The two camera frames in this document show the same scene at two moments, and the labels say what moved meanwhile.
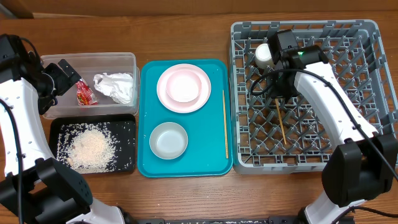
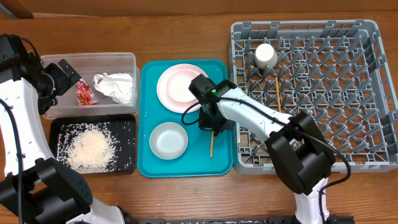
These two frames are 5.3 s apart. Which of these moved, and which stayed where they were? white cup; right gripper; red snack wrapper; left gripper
Moved: right gripper
Stayed: left gripper; white cup; red snack wrapper
